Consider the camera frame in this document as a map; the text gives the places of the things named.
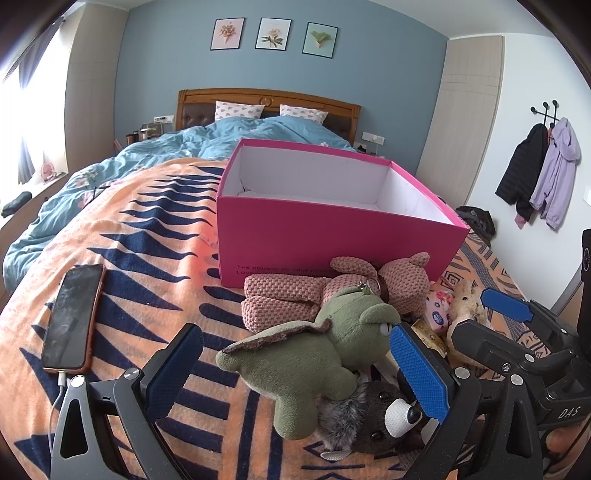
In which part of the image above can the wall switch plate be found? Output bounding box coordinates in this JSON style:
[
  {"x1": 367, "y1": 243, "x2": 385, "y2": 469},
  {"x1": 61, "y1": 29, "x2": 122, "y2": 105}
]
[{"x1": 362, "y1": 132, "x2": 385, "y2": 145}]

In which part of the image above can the patterned pillow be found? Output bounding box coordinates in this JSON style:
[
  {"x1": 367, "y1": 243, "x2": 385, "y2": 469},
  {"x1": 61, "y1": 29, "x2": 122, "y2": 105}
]
[
  {"x1": 280, "y1": 104, "x2": 329, "y2": 125},
  {"x1": 214, "y1": 101, "x2": 264, "y2": 122}
]

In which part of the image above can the cream plush bunny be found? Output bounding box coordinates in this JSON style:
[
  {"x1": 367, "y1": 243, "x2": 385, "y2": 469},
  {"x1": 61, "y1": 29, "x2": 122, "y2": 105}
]
[{"x1": 446, "y1": 279, "x2": 493, "y2": 368}]

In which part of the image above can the green plush dinosaur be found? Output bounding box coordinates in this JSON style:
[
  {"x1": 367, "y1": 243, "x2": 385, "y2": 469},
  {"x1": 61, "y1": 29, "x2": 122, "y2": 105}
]
[{"x1": 215, "y1": 286, "x2": 401, "y2": 440}]

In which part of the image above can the pink cardboard box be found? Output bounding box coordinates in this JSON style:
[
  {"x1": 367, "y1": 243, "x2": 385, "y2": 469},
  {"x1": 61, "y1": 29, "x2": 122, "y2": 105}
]
[{"x1": 216, "y1": 139, "x2": 469, "y2": 287}]

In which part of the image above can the yellow tissue pack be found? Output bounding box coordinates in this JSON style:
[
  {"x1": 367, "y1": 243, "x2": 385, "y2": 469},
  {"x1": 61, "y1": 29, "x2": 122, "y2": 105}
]
[{"x1": 412, "y1": 318, "x2": 448, "y2": 358}]

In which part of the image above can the right patterned pillow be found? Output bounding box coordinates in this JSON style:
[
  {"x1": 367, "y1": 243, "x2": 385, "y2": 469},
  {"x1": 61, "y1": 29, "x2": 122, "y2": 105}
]
[{"x1": 280, "y1": 104, "x2": 329, "y2": 125}]

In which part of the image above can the black hanging jacket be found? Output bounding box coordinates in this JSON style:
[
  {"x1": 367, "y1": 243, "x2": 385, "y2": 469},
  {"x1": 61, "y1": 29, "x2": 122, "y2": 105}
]
[{"x1": 495, "y1": 123, "x2": 549, "y2": 222}]

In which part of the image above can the grey brown plush donkey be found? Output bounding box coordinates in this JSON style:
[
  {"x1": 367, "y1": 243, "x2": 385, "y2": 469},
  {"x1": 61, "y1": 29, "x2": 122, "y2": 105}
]
[{"x1": 315, "y1": 381, "x2": 425, "y2": 462}]

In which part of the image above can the smartphone with orange case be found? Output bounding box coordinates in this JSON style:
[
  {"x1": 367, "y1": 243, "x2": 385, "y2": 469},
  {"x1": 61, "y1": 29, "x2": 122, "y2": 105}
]
[{"x1": 41, "y1": 264, "x2": 105, "y2": 374}]

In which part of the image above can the left framed flower picture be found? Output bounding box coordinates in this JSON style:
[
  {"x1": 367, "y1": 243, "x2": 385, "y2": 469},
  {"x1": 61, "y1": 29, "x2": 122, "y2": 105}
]
[{"x1": 211, "y1": 17, "x2": 245, "y2": 51}]

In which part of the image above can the right framed leaf picture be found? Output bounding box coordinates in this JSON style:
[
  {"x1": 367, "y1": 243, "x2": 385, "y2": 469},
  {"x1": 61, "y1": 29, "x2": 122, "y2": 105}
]
[{"x1": 303, "y1": 22, "x2": 339, "y2": 59}]

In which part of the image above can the black wall coat hook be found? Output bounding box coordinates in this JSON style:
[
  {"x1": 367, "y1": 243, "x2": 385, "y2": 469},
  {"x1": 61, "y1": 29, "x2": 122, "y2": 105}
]
[{"x1": 530, "y1": 99, "x2": 559, "y2": 130}]

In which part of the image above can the pink knitted teddy bear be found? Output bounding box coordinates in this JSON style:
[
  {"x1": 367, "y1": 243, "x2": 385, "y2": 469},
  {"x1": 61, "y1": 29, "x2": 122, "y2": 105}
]
[{"x1": 242, "y1": 252, "x2": 430, "y2": 333}]

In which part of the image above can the pink floral tissue pack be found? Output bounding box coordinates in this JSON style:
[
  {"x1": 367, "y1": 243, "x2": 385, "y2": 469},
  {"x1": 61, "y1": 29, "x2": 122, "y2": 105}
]
[{"x1": 424, "y1": 290, "x2": 454, "y2": 335}]

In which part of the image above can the left patterned pillow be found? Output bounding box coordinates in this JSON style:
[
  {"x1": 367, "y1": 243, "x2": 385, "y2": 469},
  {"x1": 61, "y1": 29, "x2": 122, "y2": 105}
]
[{"x1": 214, "y1": 101, "x2": 264, "y2": 122}]

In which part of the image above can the white charging cable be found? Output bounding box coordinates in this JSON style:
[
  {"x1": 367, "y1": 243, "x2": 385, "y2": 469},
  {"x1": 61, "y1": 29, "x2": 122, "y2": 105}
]
[{"x1": 47, "y1": 371, "x2": 70, "y2": 458}]

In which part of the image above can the middle framed flower picture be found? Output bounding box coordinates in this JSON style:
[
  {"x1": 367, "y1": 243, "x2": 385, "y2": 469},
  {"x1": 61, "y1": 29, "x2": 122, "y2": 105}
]
[{"x1": 254, "y1": 17, "x2": 291, "y2": 51}]

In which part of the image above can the dark item on windowsill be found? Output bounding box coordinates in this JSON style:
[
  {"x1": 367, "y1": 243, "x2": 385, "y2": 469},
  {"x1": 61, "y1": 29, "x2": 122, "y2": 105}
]
[{"x1": 1, "y1": 191, "x2": 32, "y2": 218}]

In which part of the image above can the lilac hanging hoodie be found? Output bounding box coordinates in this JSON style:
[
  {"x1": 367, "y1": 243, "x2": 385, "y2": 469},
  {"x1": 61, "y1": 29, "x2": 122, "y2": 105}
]
[{"x1": 530, "y1": 117, "x2": 581, "y2": 230}]

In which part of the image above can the framed flower picture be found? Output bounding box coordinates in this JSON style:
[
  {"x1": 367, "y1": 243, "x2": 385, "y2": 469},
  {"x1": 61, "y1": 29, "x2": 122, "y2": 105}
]
[
  {"x1": 211, "y1": 17, "x2": 245, "y2": 51},
  {"x1": 254, "y1": 17, "x2": 291, "y2": 51}
]

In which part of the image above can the blue floral duvet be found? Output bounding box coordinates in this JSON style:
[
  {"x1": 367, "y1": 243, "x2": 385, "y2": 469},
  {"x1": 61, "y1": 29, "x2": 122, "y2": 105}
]
[{"x1": 2, "y1": 116, "x2": 353, "y2": 293}]

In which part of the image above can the pile of dark clothes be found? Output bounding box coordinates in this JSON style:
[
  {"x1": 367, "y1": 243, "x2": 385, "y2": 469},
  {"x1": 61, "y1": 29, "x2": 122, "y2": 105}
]
[{"x1": 455, "y1": 205, "x2": 496, "y2": 247}]

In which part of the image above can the wooden headboard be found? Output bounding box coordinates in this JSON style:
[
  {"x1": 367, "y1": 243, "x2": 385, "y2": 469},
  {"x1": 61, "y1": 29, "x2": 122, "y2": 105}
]
[{"x1": 175, "y1": 88, "x2": 362, "y2": 146}]

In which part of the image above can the orange navy patterned blanket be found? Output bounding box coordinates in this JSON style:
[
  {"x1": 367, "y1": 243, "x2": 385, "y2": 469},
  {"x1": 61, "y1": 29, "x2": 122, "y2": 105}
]
[{"x1": 0, "y1": 157, "x2": 591, "y2": 480}]

